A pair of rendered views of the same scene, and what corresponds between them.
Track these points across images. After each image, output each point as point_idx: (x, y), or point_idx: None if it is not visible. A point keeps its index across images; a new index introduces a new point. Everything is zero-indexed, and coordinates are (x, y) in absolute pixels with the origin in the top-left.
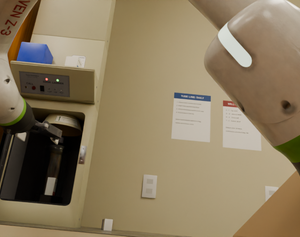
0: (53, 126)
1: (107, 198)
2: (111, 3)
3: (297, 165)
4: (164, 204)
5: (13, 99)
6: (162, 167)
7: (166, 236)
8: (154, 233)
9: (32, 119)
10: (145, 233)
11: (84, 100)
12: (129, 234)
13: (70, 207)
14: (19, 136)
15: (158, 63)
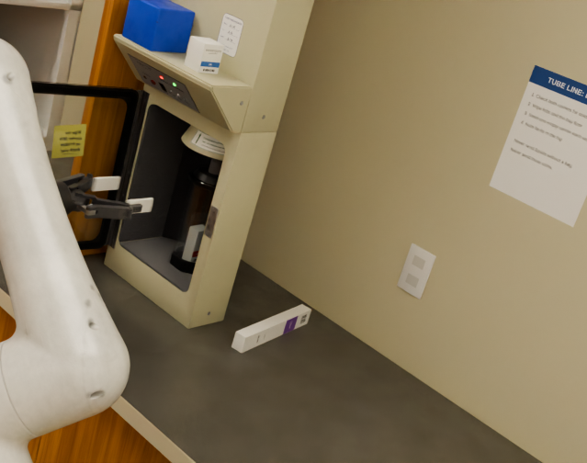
0: (107, 208)
1: (343, 261)
2: None
3: None
4: (433, 319)
5: None
6: (452, 242)
7: (307, 403)
8: (353, 373)
9: (64, 207)
10: (349, 362)
11: (220, 126)
12: (197, 390)
13: (186, 297)
14: (100, 188)
15: None
